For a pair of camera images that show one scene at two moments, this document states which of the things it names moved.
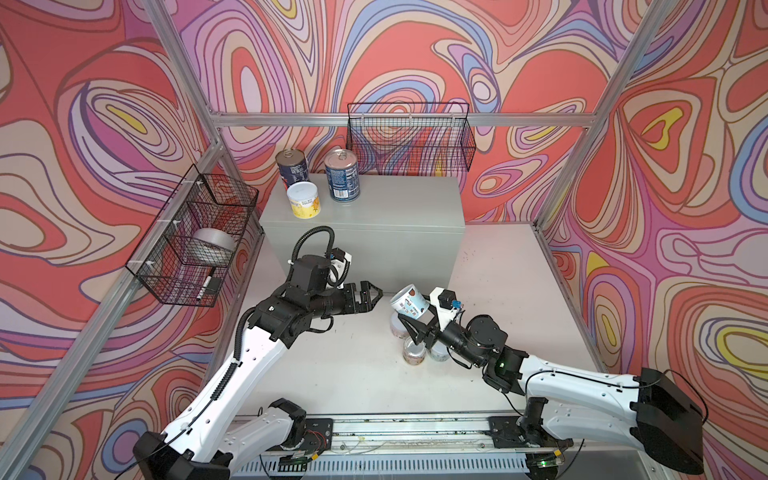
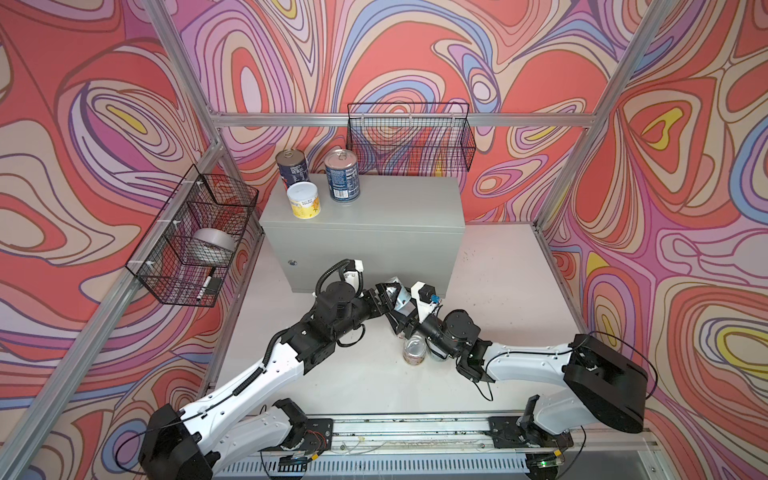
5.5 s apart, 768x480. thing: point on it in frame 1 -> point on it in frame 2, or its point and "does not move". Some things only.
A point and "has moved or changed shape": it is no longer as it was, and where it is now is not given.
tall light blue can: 343,175 does not move
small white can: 409,301 has moved or changed shape
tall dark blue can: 292,166 does not move
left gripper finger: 365,295 -> 390,291
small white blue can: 439,351 does not move
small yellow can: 304,199 does not move
